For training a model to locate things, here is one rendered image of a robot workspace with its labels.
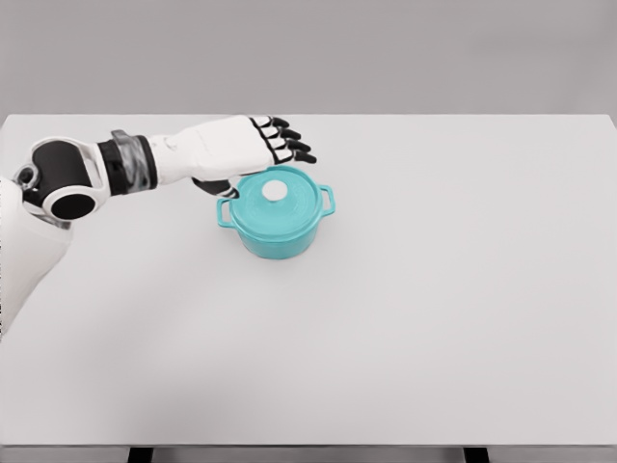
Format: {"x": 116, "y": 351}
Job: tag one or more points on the teal pot lid with white knob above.
{"x": 275, "y": 202}

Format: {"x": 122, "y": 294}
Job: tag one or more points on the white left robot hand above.
{"x": 231, "y": 144}

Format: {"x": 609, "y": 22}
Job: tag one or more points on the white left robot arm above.
{"x": 77, "y": 178}

